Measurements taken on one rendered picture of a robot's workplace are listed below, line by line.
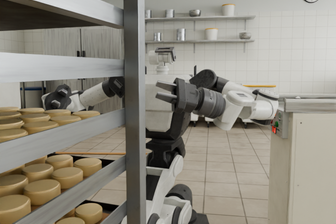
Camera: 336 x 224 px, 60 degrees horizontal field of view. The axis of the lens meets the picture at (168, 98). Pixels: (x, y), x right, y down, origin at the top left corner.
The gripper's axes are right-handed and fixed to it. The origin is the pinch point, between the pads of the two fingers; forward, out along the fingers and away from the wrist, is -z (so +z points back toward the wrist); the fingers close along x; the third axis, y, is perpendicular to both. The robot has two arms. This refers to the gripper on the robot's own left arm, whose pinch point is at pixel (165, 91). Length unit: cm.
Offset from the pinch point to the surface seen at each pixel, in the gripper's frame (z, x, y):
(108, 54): 20, 321, -282
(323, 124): 88, 21, -13
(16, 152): -30, -43, 29
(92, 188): -19.7, -40.1, 16.1
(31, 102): -88, 305, -447
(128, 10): -20.8, -12.7, 30.6
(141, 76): -15.2, -20.7, 23.3
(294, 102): 74, 29, -13
